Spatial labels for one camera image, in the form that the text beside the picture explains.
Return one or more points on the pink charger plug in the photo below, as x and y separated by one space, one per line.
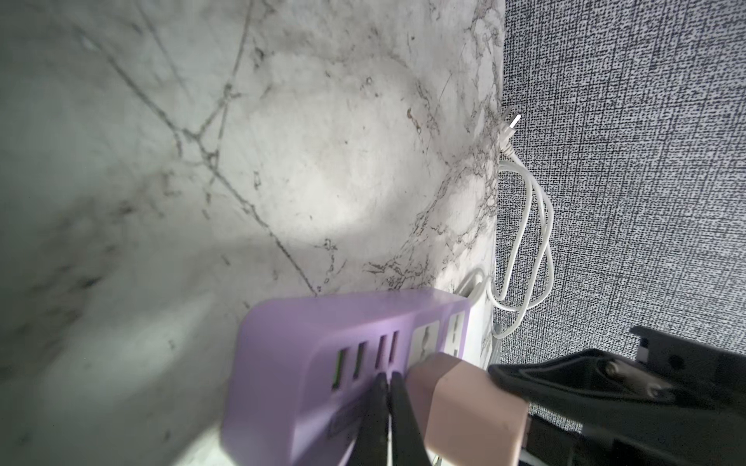
463 416

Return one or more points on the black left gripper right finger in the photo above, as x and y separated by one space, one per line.
408 447

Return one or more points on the purple power strip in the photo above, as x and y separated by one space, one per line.
303 367

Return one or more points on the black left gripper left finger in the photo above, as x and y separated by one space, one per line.
371 445

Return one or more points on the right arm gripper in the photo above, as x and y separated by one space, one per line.
677 402

